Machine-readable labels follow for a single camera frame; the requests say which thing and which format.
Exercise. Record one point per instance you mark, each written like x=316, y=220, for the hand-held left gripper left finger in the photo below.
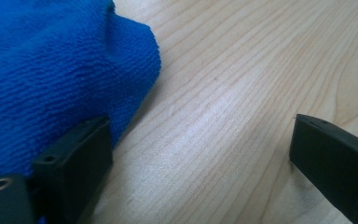
x=74, y=165

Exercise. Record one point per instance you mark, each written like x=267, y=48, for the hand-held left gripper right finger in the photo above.
x=335, y=161

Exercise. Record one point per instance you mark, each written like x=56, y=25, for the blue microfibre towel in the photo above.
x=49, y=71

